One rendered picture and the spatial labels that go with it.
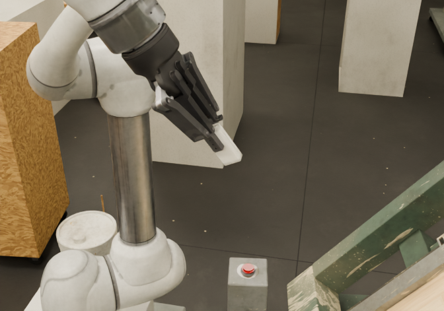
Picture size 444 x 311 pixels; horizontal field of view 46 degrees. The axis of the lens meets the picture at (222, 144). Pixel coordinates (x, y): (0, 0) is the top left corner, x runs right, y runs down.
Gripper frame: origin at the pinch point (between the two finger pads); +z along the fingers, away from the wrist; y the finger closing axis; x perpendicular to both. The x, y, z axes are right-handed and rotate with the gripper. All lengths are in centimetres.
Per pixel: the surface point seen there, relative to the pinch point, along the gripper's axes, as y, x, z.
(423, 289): 22, -6, 73
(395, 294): 22, 1, 73
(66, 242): 80, 165, 78
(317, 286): 36, 28, 84
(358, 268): 42, 16, 85
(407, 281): 25, -3, 72
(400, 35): 368, 37, 192
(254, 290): 30, 43, 73
